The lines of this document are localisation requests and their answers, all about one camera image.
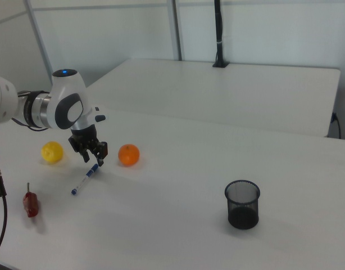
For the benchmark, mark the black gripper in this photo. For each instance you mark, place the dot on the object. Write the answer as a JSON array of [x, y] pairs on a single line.
[[85, 140]]

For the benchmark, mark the blue white marker pen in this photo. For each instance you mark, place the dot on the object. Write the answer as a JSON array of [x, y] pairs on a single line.
[[84, 180]]

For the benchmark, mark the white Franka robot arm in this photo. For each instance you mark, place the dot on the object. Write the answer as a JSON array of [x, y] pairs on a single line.
[[65, 92]]

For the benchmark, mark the black mesh pen cup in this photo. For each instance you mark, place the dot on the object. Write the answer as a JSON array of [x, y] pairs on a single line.
[[242, 208]]

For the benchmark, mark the orange mandarin fruit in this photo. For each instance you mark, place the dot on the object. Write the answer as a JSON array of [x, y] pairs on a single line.
[[129, 154]]

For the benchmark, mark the red chili pepper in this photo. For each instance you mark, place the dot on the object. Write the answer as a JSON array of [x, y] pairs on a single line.
[[31, 204]]

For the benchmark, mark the white side table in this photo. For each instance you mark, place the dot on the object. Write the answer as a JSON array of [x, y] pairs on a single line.
[[231, 95]]

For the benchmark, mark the black camera pole with base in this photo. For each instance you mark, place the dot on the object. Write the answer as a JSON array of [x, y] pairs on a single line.
[[219, 33]]

